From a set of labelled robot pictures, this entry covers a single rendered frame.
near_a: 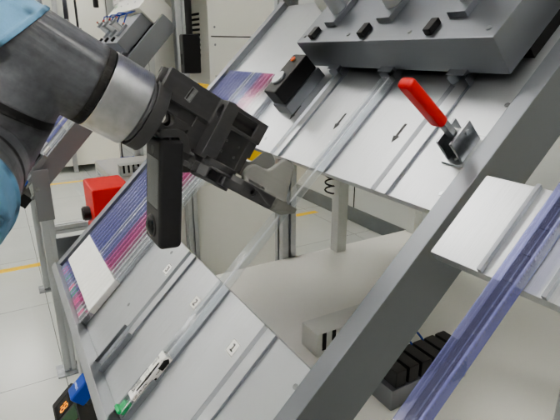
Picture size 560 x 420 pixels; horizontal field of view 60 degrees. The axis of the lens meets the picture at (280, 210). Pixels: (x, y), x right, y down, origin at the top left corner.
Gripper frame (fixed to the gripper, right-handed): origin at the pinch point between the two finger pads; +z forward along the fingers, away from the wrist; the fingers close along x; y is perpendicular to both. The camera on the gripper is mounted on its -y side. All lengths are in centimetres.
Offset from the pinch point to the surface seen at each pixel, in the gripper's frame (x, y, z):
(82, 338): 17.3, -29.1, -7.6
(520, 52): -16.9, 24.3, 4.4
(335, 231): 46, 2, 50
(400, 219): 155, 28, 189
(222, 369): -8.6, -17.1, -2.9
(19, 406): 110, -98, 20
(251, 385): -13.3, -15.8, -2.6
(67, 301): 29.4, -29.1, -7.9
